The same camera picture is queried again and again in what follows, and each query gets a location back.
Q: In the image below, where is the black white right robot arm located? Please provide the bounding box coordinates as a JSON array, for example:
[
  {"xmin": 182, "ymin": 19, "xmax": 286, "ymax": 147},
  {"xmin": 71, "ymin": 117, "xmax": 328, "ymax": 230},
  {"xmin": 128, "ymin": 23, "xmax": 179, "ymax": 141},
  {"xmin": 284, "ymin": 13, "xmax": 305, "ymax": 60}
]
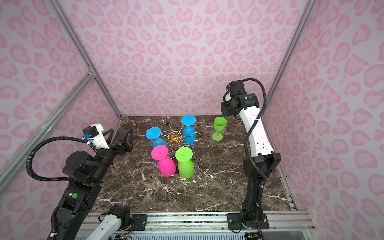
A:
[{"xmin": 221, "ymin": 78, "xmax": 282, "ymax": 233}]

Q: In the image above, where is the blue wine glass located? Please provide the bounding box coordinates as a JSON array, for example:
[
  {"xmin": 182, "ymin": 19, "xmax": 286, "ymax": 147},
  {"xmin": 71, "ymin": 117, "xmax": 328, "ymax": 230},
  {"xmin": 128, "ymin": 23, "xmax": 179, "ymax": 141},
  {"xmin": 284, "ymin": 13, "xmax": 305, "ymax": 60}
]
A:
[
  {"xmin": 146, "ymin": 127, "xmax": 167, "ymax": 148},
  {"xmin": 181, "ymin": 115, "xmax": 197, "ymax": 145}
]

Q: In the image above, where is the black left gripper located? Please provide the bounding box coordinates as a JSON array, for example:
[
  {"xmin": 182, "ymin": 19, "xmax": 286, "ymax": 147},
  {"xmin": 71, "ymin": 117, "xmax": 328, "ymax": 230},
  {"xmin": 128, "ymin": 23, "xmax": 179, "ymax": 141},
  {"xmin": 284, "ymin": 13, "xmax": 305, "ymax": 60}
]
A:
[{"xmin": 93, "ymin": 128, "xmax": 133, "ymax": 184}]

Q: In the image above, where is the green wine glass front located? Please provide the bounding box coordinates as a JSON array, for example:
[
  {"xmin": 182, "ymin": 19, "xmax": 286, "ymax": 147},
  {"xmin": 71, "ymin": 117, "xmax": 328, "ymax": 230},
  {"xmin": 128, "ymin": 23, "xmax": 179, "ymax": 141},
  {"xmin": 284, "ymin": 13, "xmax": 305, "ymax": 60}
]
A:
[{"xmin": 176, "ymin": 147, "xmax": 195, "ymax": 179}]

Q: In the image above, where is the right aluminium frame post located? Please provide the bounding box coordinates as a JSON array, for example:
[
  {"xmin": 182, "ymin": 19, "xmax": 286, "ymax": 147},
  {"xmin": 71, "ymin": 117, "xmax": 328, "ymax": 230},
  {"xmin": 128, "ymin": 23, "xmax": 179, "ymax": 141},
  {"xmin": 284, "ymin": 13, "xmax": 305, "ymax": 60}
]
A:
[{"xmin": 259, "ymin": 0, "xmax": 319, "ymax": 118}]

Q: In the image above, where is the gold wire wine glass rack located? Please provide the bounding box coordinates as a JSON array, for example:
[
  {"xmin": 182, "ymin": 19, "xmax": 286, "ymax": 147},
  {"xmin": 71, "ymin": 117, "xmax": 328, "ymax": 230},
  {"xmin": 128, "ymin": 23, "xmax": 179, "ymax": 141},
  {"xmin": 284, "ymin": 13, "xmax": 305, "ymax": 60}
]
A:
[{"xmin": 161, "ymin": 116, "xmax": 202, "ymax": 181}]

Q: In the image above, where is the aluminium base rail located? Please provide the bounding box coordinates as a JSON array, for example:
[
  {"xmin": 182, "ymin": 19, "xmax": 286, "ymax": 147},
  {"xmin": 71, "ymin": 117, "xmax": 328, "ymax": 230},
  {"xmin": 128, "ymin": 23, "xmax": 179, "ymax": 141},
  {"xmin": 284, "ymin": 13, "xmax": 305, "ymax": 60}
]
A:
[{"xmin": 74, "ymin": 209, "xmax": 319, "ymax": 240}]

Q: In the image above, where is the black corrugated cable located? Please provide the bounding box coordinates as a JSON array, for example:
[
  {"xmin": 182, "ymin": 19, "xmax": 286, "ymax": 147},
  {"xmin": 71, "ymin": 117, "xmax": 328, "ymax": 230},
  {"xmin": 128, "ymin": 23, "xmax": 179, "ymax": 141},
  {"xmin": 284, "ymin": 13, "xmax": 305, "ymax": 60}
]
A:
[
  {"xmin": 25, "ymin": 136, "xmax": 103, "ymax": 183},
  {"xmin": 242, "ymin": 77, "xmax": 271, "ymax": 183}
]

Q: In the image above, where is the blue wine glass left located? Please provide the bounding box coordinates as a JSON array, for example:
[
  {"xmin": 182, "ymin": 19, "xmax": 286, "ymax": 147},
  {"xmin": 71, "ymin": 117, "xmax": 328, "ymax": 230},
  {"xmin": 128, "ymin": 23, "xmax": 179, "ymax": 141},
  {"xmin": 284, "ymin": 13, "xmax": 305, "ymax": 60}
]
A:
[{"xmin": 146, "ymin": 127, "xmax": 167, "ymax": 148}]

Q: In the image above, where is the pink wine glass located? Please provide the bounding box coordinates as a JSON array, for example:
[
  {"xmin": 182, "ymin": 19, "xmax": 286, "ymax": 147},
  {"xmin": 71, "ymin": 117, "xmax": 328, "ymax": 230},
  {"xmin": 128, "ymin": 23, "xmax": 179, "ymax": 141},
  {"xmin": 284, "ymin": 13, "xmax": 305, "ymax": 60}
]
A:
[{"xmin": 151, "ymin": 145, "xmax": 177, "ymax": 177}]

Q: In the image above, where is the left black corrugated cable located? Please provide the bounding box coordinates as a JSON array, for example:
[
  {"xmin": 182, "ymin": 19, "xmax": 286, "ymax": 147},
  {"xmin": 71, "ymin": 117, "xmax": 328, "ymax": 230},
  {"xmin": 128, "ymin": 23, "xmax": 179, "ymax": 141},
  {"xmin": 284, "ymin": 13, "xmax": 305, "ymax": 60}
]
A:
[{"xmin": 25, "ymin": 136, "xmax": 103, "ymax": 183}]

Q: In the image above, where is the left aluminium frame beam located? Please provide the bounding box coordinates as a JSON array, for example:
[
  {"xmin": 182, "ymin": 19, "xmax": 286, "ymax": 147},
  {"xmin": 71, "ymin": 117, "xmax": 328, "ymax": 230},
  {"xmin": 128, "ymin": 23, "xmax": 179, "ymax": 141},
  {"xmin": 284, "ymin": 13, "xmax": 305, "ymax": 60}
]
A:
[{"xmin": 1, "ymin": 71, "xmax": 95, "ymax": 193}]

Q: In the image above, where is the right black corrugated cable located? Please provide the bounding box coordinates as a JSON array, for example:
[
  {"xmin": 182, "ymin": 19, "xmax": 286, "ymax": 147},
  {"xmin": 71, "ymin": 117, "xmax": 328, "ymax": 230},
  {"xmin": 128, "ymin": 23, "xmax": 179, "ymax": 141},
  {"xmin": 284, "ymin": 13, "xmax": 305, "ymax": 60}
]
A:
[{"xmin": 242, "ymin": 77, "xmax": 271, "ymax": 183}]

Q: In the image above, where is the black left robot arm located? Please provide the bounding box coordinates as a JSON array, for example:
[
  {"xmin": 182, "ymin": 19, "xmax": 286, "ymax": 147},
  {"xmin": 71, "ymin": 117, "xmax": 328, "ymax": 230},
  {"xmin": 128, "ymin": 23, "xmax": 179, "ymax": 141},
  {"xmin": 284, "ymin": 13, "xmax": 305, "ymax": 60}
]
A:
[{"xmin": 49, "ymin": 129, "xmax": 133, "ymax": 240}]

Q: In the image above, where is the green wine glass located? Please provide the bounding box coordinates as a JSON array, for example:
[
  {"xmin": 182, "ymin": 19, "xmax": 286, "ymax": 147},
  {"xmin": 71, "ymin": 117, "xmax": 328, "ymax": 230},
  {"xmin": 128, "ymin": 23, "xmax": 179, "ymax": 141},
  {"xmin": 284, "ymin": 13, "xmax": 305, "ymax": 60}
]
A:
[
  {"xmin": 176, "ymin": 147, "xmax": 195, "ymax": 179},
  {"xmin": 213, "ymin": 117, "xmax": 227, "ymax": 141}
]

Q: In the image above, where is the blue wine glass rear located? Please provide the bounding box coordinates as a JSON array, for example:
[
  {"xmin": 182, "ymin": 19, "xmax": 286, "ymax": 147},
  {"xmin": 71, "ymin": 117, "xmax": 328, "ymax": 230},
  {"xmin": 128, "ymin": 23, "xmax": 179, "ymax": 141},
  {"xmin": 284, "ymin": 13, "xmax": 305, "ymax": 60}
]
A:
[{"xmin": 181, "ymin": 115, "xmax": 197, "ymax": 145}]

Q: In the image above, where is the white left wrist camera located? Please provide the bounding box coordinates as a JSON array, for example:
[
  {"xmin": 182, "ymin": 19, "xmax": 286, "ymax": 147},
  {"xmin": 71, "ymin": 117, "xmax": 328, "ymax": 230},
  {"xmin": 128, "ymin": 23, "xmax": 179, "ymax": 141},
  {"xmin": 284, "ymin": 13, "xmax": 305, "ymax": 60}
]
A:
[{"xmin": 83, "ymin": 124, "xmax": 110, "ymax": 150}]

